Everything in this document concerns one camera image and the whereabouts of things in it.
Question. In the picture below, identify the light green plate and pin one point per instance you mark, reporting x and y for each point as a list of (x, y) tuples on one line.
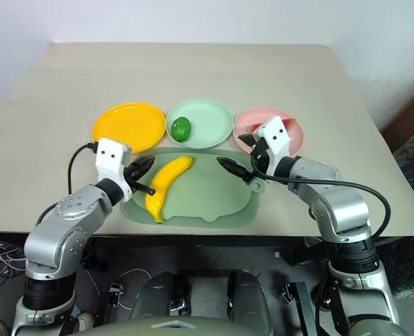
[(210, 122)]

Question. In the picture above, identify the pink plate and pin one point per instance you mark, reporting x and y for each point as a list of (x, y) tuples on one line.
[(259, 113)]

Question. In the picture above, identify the green lime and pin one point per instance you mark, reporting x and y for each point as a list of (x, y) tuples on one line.
[(181, 129)]

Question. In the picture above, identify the black table frame bar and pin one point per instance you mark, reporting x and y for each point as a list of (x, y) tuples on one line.
[(306, 308)]

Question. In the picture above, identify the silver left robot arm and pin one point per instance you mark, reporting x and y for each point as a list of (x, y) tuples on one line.
[(70, 210)]

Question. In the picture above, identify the dark grey rounded shell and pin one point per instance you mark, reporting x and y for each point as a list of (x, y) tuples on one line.
[(250, 295), (157, 294)]

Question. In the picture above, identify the yellow plate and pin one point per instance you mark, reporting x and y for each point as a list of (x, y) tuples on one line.
[(129, 122)]

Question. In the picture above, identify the grey-green robot torso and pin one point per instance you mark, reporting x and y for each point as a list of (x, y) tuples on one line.
[(206, 327)]

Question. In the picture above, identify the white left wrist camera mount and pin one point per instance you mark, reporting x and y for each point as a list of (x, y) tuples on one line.
[(110, 154)]

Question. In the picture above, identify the light green silicone mat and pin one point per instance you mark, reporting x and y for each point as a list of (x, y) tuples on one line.
[(206, 190)]

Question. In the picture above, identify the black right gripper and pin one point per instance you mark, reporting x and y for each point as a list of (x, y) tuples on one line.
[(260, 157)]

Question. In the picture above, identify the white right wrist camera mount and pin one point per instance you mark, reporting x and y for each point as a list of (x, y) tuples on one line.
[(276, 134)]

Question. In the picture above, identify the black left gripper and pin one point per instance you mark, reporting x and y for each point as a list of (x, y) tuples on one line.
[(133, 173)]

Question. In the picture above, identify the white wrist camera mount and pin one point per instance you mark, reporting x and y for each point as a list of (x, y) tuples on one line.
[(276, 134), (110, 154)]

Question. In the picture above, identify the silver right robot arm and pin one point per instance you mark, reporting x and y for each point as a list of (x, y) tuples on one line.
[(339, 206)]

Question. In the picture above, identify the yellow banana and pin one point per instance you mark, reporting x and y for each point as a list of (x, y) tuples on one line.
[(164, 182)]

